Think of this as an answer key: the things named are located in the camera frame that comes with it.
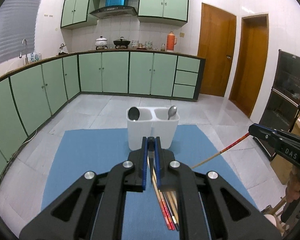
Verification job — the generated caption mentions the white double utensil holder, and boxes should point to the white double utensil holder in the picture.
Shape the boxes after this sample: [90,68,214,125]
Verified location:
[126,107,180,150]

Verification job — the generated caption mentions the silver metal spoon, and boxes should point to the silver metal spoon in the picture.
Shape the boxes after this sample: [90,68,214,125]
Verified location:
[168,106,177,120]

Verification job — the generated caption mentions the orange thermos flask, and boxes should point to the orange thermos flask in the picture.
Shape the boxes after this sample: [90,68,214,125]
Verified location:
[166,31,177,52]

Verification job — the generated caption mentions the black range hood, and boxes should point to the black range hood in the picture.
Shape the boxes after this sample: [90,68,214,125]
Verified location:
[90,5,137,20]

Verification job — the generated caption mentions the chrome sink faucet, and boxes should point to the chrome sink faucet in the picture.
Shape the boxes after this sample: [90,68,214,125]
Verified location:
[19,38,29,65]

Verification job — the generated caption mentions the green lower kitchen cabinets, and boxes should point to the green lower kitchen cabinets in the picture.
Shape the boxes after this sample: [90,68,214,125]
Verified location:
[0,49,205,177]

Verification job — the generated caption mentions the black chopstick silver band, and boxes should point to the black chopstick silver band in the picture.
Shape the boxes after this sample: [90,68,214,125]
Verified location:
[147,152,163,200]

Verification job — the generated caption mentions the grey window blind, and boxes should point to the grey window blind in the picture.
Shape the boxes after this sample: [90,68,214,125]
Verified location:
[0,0,40,64]

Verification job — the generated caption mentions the right hand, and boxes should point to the right hand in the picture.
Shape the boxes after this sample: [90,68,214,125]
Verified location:
[286,166,300,203]

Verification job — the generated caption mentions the white cooking pot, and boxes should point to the white cooking pot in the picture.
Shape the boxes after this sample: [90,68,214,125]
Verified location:
[95,36,108,50]

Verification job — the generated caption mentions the bamboo chopstick red band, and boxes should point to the bamboo chopstick red band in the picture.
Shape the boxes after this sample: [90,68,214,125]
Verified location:
[152,174,176,230]

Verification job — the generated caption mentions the wooden door with handle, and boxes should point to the wooden door with handle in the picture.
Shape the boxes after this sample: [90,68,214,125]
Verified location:
[197,3,237,97]

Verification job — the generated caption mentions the plain bamboo chopstick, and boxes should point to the plain bamboo chopstick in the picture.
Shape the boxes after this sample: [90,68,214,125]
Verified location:
[169,192,178,212]
[166,192,178,219]

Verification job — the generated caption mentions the black wok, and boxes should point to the black wok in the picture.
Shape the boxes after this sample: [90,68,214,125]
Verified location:
[113,36,130,49]

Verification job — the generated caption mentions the red patterned bamboo chopstick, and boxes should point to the red patterned bamboo chopstick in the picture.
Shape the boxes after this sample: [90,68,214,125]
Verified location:
[191,132,250,169]

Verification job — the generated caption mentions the bamboo chopstick orange band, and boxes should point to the bamboo chopstick orange band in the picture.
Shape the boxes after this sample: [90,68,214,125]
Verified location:
[151,169,175,230]

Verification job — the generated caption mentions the black spoon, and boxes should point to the black spoon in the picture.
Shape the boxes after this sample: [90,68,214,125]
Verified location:
[128,107,140,121]

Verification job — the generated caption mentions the blue table mat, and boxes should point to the blue table mat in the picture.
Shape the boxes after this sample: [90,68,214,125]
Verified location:
[41,124,258,240]

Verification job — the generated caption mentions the metal kettle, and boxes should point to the metal kettle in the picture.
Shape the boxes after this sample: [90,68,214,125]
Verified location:
[58,43,67,56]

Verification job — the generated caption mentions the black glass cabinet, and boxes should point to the black glass cabinet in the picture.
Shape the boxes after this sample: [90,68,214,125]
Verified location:
[255,49,300,160]

